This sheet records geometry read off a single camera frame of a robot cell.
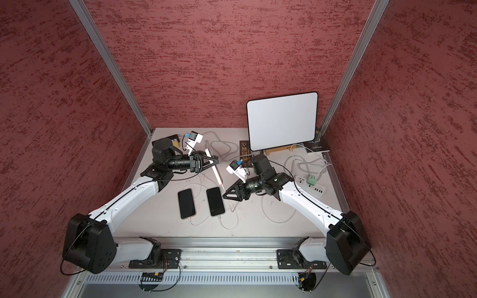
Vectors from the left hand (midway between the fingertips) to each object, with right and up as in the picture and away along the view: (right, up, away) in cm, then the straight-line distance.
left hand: (216, 163), depth 70 cm
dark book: (+11, +5, +40) cm, 42 cm away
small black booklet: (+58, +8, +46) cm, 74 cm away
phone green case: (-3, -21, +20) cm, 29 cm away
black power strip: (-35, +13, +44) cm, 57 cm away
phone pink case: (-19, -22, +22) cm, 37 cm away
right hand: (+4, -14, +2) cm, 15 cm away
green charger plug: (+44, -11, +20) cm, 50 cm away
